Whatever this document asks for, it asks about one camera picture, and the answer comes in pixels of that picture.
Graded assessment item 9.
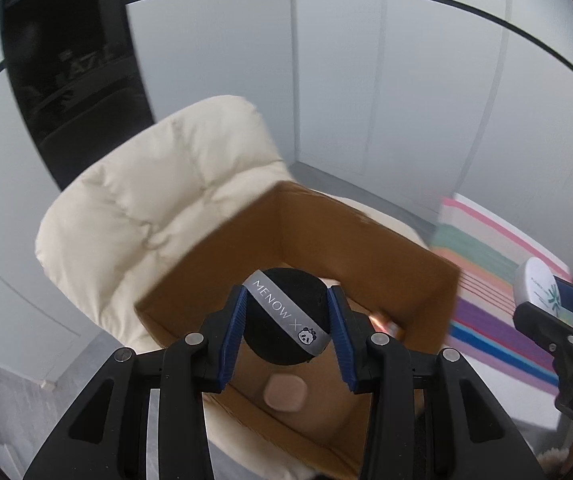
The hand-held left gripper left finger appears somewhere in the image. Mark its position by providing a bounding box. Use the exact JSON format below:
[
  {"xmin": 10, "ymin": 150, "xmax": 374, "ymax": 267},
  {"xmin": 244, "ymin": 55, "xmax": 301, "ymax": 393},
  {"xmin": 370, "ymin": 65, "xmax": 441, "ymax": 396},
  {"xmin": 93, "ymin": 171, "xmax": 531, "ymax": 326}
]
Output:
[{"xmin": 23, "ymin": 284, "xmax": 250, "ymax": 480}]

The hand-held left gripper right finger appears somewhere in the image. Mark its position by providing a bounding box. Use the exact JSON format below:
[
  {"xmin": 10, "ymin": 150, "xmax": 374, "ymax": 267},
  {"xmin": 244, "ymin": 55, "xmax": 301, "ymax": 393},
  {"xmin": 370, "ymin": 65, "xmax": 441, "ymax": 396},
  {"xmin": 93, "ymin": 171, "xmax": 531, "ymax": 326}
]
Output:
[{"xmin": 327, "ymin": 285, "xmax": 532, "ymax": 480}]

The white round jar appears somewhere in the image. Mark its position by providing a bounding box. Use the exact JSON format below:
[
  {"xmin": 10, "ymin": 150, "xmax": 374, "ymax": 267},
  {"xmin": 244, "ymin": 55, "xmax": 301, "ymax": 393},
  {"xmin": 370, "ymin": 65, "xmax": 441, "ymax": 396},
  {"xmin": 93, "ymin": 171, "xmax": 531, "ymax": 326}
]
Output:
[{"xmin": 513, "ymin": 257, "xmax": 573, "ymax": 330}]

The beige makeup puff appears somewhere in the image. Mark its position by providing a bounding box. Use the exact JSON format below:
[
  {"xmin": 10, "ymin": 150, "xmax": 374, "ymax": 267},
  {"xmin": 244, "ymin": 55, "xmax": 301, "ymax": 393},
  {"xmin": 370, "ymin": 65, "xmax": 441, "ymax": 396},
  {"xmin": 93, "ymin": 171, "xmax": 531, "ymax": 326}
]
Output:
[{"xmin": 262, "ymin": 374, "xmax": 308, "ymax": 413}]

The black makeup puff grey ribbon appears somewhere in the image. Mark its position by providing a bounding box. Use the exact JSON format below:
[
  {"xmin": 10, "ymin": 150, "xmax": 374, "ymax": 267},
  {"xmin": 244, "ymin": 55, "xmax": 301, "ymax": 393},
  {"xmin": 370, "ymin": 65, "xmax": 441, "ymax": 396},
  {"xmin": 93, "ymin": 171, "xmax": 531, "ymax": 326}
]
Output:
[{"xmin": 243, "ymin": 267, "xmax": 333, "ymax": 365}]

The brown cardboard box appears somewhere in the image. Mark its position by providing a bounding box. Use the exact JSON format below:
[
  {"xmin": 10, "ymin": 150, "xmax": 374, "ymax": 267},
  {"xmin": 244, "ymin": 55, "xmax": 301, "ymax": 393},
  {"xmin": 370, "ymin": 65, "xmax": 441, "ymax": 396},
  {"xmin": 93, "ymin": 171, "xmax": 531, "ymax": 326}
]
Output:
[{"xmin": 134, "ymin": 180, "xmax": 463, "ymax": 480}]

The striped pastel tablecloth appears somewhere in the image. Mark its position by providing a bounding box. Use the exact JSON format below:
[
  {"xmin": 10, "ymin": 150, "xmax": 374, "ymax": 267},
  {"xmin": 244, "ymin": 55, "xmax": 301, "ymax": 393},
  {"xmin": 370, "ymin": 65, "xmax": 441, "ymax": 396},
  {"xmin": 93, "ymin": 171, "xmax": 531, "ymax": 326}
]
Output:
[{"xmin": 429, "ymin": 195, "xmax": 573, "ymax": 397}]

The cream padded chair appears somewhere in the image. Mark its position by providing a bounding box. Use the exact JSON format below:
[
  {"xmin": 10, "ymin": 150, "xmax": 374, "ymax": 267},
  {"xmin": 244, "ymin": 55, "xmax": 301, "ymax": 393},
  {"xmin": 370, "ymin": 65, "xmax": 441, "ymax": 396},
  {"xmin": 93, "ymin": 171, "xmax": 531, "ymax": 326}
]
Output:
[{"xmin": 34, "ymin": 95, "xmax": 433, "ymax": 480}]

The black glass panel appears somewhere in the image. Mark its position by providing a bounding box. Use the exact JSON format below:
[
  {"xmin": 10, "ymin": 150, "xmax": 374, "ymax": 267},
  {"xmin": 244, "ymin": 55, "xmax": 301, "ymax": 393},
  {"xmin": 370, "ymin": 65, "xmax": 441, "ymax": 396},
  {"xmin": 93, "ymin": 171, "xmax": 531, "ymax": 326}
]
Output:
[{"xmin": 0, "ymin": 0, "xmax": 156, "ymax": 192}]

